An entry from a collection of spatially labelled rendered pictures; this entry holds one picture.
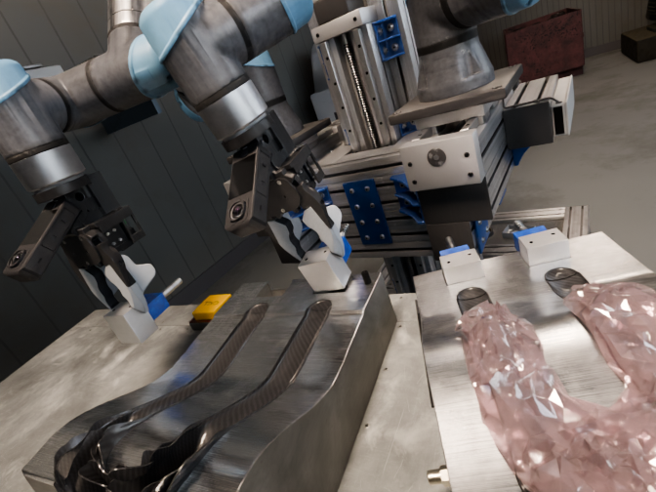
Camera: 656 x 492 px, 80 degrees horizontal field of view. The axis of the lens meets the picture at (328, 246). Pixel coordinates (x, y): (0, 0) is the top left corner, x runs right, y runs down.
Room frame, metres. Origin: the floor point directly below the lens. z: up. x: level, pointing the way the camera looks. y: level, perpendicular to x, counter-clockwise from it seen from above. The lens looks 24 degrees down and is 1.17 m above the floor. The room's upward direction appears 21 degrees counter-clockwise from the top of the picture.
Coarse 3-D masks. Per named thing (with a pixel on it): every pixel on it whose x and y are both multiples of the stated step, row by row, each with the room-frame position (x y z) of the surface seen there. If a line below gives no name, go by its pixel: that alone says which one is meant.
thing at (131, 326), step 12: (168, 288) 0.62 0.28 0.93; (156, 300) 0.58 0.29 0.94; (108, 312) 0.56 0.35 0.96; (120, 312) 0.54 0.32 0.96; (132, 312) 0.54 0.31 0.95; (156, 312) 0.57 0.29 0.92; (108, 324) 0.55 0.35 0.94; (120, 324) 0.54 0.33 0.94; (132, 324) 0.53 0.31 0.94; (144, 324) 0.54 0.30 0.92; (120, 336) 0.55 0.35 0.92; (132, 336) 0.53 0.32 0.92; (144, 336) 0.54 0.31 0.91
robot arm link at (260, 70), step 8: (264, 56) 1.10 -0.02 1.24; (248, 64) 1.08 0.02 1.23; (256, 64) 1.08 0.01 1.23; (264, 64) 1.09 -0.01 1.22; (272, 64) 1.12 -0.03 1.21; (248, 72) 1.08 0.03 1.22; (256, 72) 1.08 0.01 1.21; (264, 72) 1.09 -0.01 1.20; (272, 72) 1.11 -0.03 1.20; (256, 80) 1.08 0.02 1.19; (264, 80) 1.09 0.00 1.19; (272, 80) 1.10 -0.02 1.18; (256, 88) 1.08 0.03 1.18; (264, 88) 1.08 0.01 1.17; (272, 88) 1.09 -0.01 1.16; (280, 88) 1.12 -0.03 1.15; (264, 96) 1.08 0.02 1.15; (272, 96) 1.09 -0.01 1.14
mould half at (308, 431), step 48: (240, 288) 0.61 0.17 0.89; (288, 288) 0.55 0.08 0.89; (384, 288) 0.49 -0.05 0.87; (288, 336) 0.43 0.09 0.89; (336, 336) 0.39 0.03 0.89; (384, 336) 0.44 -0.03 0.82; (240, 384) 0.37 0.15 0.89; (336, 384) 0.33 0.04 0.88; (144, 432) 0.30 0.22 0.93; (240, 432) 0.26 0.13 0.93; (288, 432) 0.25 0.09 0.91; (336, 432) 0.30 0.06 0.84; (48, 480) 0.29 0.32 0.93; (192, 480) 0.22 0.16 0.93; (240, 480) 0.21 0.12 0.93; (288, 480) 0.23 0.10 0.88; (336, 480) 0.27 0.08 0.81
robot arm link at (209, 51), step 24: (168, 0) 0.48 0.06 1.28; (192, 0) 0.49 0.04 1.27; (216, 0) 0.51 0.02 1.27; (144, 24) 0.49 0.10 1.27; (168, 24) 0.48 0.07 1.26; (192, 24) 0.48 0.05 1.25; (216, 24) 0.49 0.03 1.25; (168, 48) 0.48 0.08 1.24; (192, 48) 0.48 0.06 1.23; (216, 48) 0.49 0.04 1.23; (240, 48) 0.50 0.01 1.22; (192, 72) 0.48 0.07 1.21; (216, 72) 0.48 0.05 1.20; (240, 72) 0.50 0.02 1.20; (192, 96) 0.49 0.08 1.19; (216, 96) 0.48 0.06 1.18
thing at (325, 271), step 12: (312, 252) 0.52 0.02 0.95; (324, 252) 0.50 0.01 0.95; (348, 252) 0.53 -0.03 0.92; (300, 264) 0.51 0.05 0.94; (312, 264) 0.49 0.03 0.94; (324, 264) 0.48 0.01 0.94; (336, 264) 0.49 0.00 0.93; (312, 276) 0.50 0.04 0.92; (324, 276) 0.49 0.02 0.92; (336, 276) 0.48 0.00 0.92; (348, 276) 0.50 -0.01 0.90; (312, 288) 0.51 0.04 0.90; (324, 288) 0.50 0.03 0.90; (336, 288) 0.49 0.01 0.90
